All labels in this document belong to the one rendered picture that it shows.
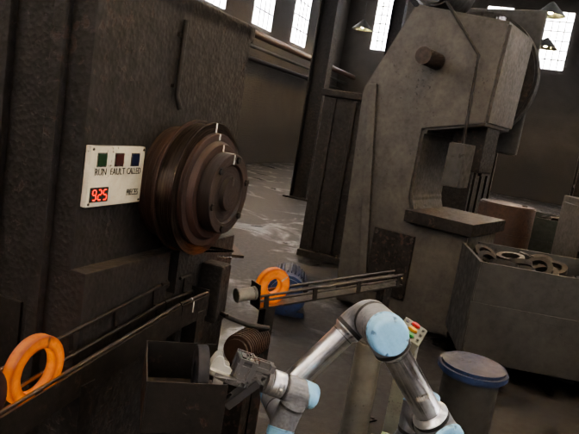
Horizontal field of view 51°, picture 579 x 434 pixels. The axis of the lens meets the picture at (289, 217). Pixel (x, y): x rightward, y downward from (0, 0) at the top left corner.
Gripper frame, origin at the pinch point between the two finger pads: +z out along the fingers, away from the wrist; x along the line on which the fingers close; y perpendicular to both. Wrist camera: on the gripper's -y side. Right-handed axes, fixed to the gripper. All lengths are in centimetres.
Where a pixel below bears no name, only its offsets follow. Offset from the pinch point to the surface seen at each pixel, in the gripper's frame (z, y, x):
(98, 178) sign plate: 45, 34, -27
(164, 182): 26, 39, -38
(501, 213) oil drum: -328, 102, -390
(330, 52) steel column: -214, 261, -887
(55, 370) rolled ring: 35.4, -13.7, -0.8
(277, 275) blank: -35, 16, -81
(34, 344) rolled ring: 42.8, -5.3, 6.2
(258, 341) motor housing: -36, -10, -70
